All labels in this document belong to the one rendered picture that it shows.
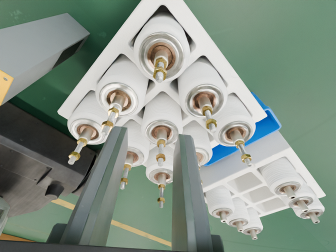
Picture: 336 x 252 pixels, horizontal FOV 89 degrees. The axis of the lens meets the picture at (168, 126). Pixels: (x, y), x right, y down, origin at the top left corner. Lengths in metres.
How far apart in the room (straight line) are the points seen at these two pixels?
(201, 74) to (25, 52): 0.30
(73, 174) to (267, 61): 0.75
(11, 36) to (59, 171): 0.44
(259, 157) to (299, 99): 0.27
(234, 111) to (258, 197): 0.55
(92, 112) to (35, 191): 0.58
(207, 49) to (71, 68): 0.44
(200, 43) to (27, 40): 0.31
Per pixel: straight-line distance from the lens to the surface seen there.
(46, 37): 0.46
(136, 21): 0.37
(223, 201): 0.71
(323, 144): 1.04
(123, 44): 0.39
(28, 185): 0.90
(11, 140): 0.69
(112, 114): 0.31
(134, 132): 0.45
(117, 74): 0.34
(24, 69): 0.36
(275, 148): 0.66
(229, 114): 0.40
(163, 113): 0.37
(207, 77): 0.33
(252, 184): 0.78
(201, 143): 0.43
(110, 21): 0.57
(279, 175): 0.64
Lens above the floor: 0.54
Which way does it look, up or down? 51 degrees down
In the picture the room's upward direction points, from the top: 180 degrees counter-clockwise
